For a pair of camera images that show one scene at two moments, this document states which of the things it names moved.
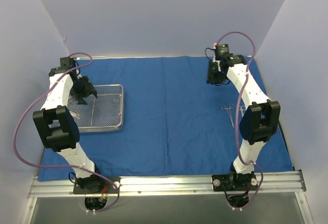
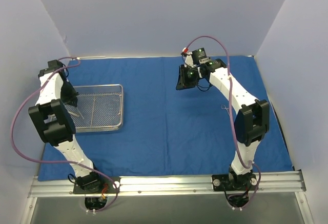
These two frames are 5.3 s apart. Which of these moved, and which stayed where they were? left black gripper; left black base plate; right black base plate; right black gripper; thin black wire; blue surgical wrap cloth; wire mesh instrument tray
Moved: left black gripper; right black gripper; thin black wire
Stayed: right black base plate; wire mesh instrument tray; left black base plate; blue surgical wrap cloth
